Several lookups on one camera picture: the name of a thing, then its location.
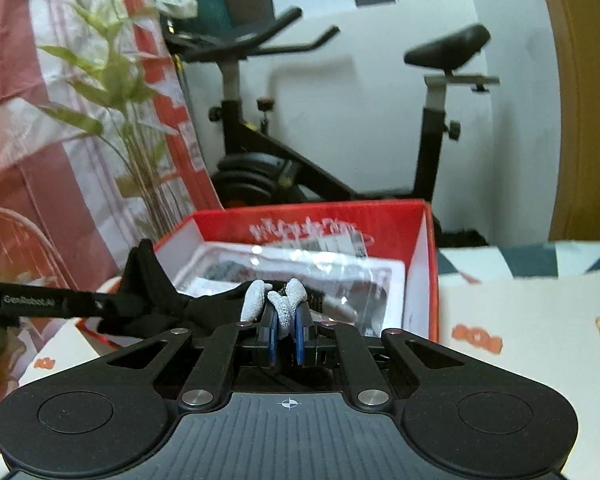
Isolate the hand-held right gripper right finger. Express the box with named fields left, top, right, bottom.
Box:
left=294, top=305, right=463, bottom=411

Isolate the black exercise bike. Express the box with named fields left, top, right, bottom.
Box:
left=157, top=7, right=501, bottom=211

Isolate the red strawberry print box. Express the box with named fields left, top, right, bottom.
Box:
left=77, top=199, right=441, bottom=356

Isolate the clear packet of black masks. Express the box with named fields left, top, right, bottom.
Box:
left=175, top=242, right=406, bottom=336

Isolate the pink printed backdrop cloth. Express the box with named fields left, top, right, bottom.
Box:
left=0, top=0, right=226, bottom=321

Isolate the black glove with grey fingertips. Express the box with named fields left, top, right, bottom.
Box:
left=97, top=239, right=311, bottom=343

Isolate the wooden door frame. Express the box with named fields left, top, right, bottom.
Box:
left=534, top=0, right=600, bottom=247

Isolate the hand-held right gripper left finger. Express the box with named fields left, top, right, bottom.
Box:
left=107, top=305, right=282, bottom=411

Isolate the white cloth on handlebar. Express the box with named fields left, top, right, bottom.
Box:
left=155, top=0, right=200, bottom=18

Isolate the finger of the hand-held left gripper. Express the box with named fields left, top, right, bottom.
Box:
left=72, top=287, right=133, bottom=318

